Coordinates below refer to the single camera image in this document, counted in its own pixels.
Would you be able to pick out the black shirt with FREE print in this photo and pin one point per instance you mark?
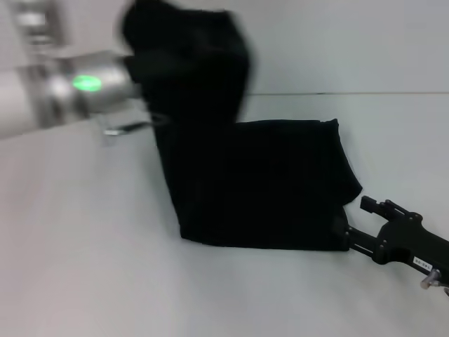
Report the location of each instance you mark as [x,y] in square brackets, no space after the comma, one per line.
[245,175]

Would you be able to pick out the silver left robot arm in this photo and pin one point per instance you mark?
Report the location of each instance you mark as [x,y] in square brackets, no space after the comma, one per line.
[52,84]

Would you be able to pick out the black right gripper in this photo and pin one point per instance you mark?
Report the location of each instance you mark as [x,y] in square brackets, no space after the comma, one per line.
[410,242]

